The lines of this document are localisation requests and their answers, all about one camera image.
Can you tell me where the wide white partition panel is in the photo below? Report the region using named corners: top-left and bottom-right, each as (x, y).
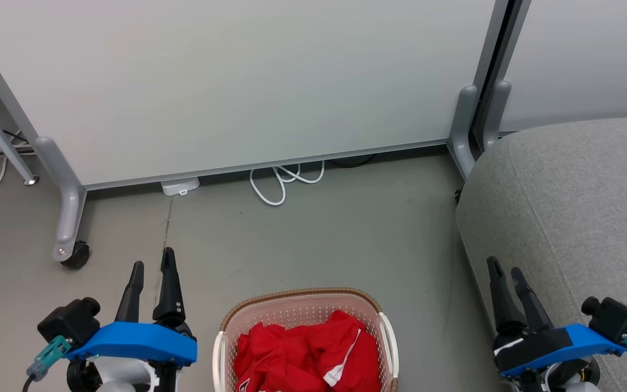
top-left (0, 0), bottom-right (511, 263)

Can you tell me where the looped white cable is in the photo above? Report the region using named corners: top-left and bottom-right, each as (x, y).
top-left (249, 161), bottom-right (326, 207)

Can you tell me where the grey fabric sofa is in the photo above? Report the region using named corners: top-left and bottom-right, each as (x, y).
top-left (455, 115), bottom-right (627, 392)

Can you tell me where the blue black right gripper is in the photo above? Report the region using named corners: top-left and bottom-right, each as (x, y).
top-left (486, 256), bottom-right (627, 379)

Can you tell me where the pink wicker-rimmed laundry basket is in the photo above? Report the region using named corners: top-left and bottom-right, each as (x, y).
top-left (213, 287), bottom-right (399, 392)

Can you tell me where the black partition caster wheel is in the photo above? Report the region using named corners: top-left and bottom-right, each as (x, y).
top-left (61, 241), bottom-right (90, 270)

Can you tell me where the narrow white partition panel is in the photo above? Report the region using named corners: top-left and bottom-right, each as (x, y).
top-left (482, 0), bottom-right (627, 152)

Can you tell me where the red garment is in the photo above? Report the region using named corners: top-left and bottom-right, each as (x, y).
top-left (233, 310), bottom-right (382, 392)

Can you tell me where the thin black cable under partition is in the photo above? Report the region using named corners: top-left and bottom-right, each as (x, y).
top-left (329, 154), bottom-right (377, 168)

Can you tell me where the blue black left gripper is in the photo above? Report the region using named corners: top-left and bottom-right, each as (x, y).
top-left (66, 247), bottom-right (199, 392)

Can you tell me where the white power strip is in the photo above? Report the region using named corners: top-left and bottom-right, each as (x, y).
top-left (161, 177), bottom-right (200, 197)

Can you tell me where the teal plug left camera cable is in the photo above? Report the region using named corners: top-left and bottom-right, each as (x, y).
top-left (22, 336), bottom-right (72, 392)

